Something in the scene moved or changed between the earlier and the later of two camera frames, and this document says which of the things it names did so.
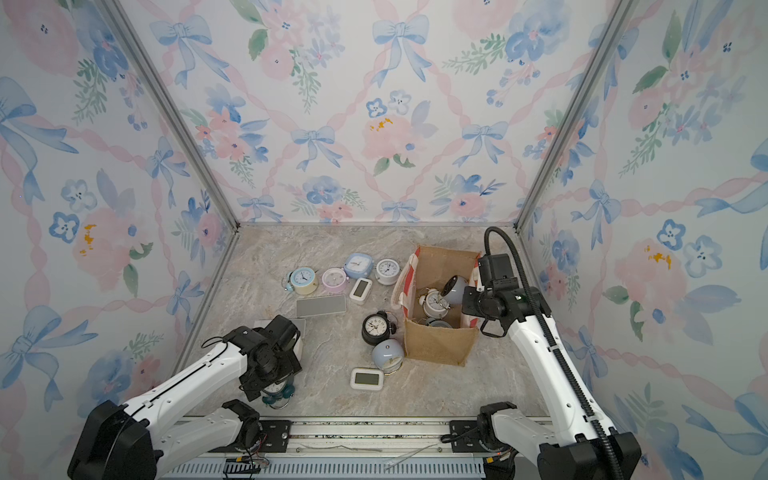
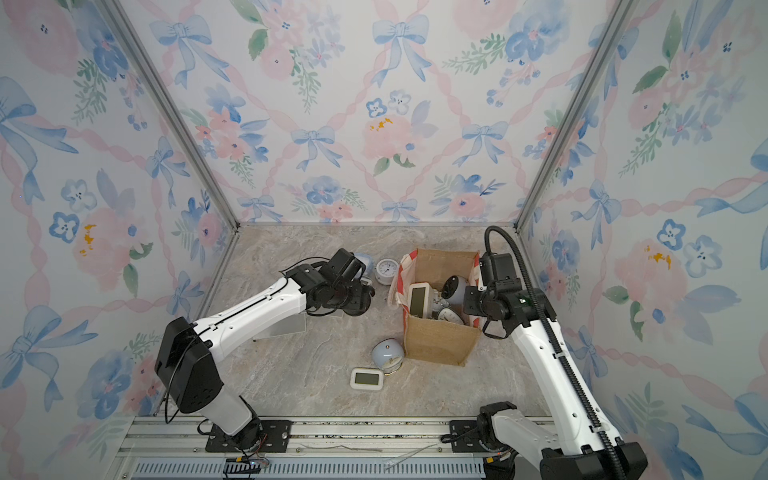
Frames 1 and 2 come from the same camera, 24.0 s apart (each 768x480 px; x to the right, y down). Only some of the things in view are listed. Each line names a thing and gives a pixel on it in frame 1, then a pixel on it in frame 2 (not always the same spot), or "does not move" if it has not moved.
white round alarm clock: [387, 271] does not move
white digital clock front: [369, 379] does not move
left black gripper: [257, 382] -> [363, 297]
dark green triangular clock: [278, 395] -> [449, 314]
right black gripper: [468, 301] does not move
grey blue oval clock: [453, 289] does not move
